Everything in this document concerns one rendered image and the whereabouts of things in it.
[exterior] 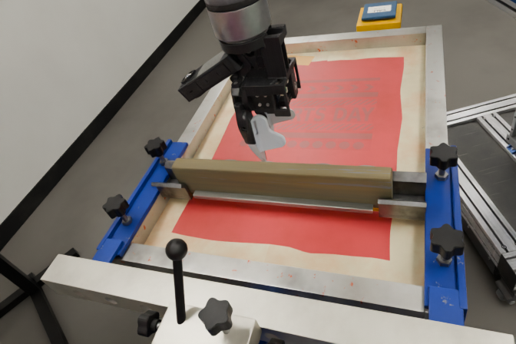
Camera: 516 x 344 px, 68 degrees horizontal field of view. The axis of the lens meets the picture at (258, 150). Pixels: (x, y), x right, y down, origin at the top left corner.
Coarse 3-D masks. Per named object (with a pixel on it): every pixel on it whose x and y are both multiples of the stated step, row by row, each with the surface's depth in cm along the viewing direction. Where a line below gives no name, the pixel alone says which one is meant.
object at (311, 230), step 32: (352, 64) 104; (384, 64) 101; (384, 96) 91; (384, 128) 83; (320, 160) 81; (352, 160) 79; (384, 160) 77; (288, 224) 71; (320, 224) 69; (352, 224) 68; (384, 224) 66; (384, 256) 62
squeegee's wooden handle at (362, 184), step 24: (192, 168) 73; (216, 168) 71; (240, 168) 70; (264, 168) 68; (288, 168) 67; (312, 168) 65; (336, 168) 64; (360, 168) 63; (384, 168) 62; (192, 192) 79; (240, 192) 74; (264, 192) 72; (288, 192) 69; (312, 192) 67; (336, 192) 66; (360, 192) 64; (384, 192) 62
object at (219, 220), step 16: (320, 64) 108; (224, 144) 93; (256, 160) 86; (272, 160) 85; (288, 160) 83; (192, 208) 80; (208, 208) 79; (224, 208) 78; (240, 208) 77; (256, 208) 76; (272, 208) 75; (176, 224) 78; (192, 224) 77; (208, 224) 76; (224, 224) 75; (240, 224) 74; (256, 224) 73; (272, 224) 72; (224, 240) 72; (240, 240) 71; (256, 240) 70
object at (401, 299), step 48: (288, 48) 116; (336, 48) 111; (432, 48) 94; (432, 96) 82; (192, 144) 92; (432, 144) 72; (144, 240) 76; (288, 288) 58; (336, 288) 56; (384, 288) 55
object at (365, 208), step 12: (204, 192) 77; (216, 192) 76; (276, 204) 71; (288, 204) 70; (300, 204) 69; (312, 204) 68; (324, 204) 67; (336, 204) 67; (348, 204) 66; (360, 204) 66; (372, 204) 65
